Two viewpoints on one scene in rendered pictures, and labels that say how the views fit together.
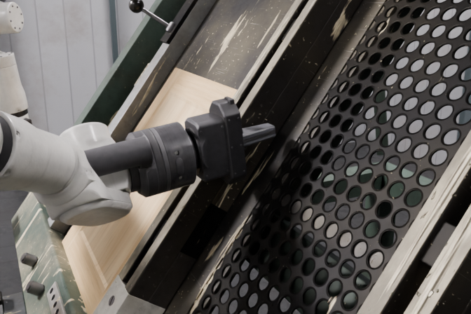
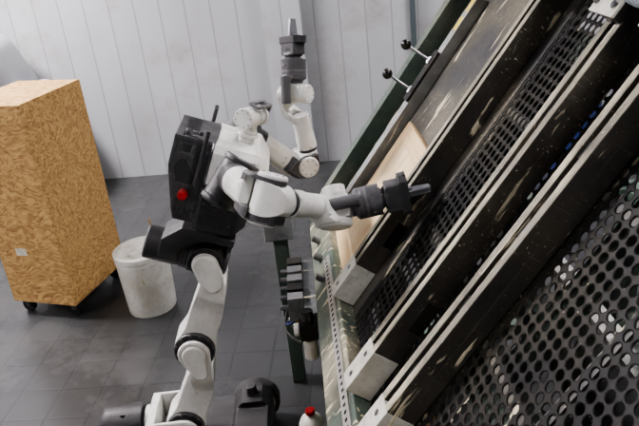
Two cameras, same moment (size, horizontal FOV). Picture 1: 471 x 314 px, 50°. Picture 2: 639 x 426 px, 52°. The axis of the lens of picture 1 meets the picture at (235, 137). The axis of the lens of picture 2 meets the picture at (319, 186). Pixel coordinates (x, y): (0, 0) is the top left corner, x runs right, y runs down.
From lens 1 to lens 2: 1.15 m
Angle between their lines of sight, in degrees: 25
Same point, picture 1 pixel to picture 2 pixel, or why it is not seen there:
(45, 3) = not seen: outside the picture
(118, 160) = (343, 203)
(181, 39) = (416, 98)
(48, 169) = (313, 210)
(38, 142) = (309, 202)
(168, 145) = (369, 197)
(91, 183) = (331, 215)
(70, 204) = (322, 222)
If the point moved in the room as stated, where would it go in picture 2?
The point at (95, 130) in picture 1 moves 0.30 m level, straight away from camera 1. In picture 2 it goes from (337, 187) to (347, 148)
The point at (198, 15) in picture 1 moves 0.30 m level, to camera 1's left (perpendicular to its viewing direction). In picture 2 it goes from (429, 81) to (348, 81)
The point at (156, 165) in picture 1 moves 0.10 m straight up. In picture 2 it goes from (362, 206) to (359, 171)
